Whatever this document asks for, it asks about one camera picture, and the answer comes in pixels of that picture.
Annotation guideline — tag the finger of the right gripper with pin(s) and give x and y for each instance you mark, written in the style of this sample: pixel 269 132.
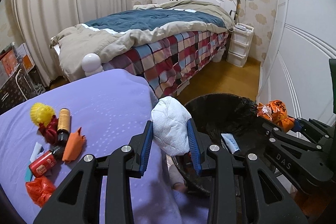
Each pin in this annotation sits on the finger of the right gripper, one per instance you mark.
pixel 315 131
pixel 284 144

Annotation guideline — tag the blue beige duvet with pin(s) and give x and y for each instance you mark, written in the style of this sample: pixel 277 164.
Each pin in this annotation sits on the blue beige duvet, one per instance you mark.
pixel 115 34

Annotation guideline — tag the purple table cloth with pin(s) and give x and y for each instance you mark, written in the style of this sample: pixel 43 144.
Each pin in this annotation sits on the purple table cloth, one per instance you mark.
pixel 109 108

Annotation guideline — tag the black trash bin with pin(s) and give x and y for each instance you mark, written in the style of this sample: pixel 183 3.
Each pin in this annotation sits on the black trash bin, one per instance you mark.
pixel 222 113

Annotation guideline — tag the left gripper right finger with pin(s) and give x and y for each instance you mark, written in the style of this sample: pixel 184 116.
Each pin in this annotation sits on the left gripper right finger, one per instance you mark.
pixel 240 180

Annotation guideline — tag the white plastic drawer unit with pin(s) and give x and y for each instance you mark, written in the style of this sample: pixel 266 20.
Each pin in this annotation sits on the white plastic drawer unit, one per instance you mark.
pixel 240 43

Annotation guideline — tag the plaid bed sheet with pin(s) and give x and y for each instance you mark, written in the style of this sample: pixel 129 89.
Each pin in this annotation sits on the plaid bed sheet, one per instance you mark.
pixel 169 63

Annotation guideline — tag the gold small bottle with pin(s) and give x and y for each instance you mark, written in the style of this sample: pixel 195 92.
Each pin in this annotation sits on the gold small bottle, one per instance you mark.
pixel 63 130

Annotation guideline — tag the dark red ribbon flower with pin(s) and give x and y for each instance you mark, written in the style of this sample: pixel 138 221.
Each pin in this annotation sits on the dark red ribbon flower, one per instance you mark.
pixel 49 132

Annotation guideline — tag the white wardrobe door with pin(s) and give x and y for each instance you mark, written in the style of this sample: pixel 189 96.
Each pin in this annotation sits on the white wardrobe door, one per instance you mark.
pixel 296 69

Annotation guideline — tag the orange wrapper bag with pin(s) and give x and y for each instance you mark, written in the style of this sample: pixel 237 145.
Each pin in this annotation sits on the orange wrapper bag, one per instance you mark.
pixel 276 112

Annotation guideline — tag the red plastic bag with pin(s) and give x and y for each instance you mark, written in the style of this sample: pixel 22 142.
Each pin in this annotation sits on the red plastic bag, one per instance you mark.
pixel 40 190

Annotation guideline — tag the white tissue ball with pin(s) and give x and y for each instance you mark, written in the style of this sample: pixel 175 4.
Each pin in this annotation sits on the white tissue ball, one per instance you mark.
pixel 170 119

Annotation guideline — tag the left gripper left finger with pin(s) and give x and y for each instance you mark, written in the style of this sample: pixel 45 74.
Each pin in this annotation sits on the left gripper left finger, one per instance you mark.
pixel 78 198

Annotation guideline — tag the orange paper scrap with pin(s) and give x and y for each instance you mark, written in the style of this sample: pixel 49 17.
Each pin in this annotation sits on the orange paper scrap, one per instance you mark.
pixel 74 146

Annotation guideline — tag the red small bottle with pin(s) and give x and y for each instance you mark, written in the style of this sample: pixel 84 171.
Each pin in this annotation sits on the red small bottle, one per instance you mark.
pixel 46 161

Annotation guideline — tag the cardboard box with labels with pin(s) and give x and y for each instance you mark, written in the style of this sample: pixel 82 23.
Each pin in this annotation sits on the cardboard box with labels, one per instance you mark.
pixel 8 63

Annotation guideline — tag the yellow foam net bundle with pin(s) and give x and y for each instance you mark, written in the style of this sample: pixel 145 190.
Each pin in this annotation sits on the yellow foam net bundle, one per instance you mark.
pixel 41 114

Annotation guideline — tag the orange white small box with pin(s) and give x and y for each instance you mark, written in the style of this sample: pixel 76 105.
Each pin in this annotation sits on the orange white small box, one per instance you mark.
pixel 25 57

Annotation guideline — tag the white camel milk powder sachet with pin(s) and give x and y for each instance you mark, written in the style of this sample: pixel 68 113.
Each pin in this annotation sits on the white camel milk powder sachet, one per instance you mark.
pixel 230 142

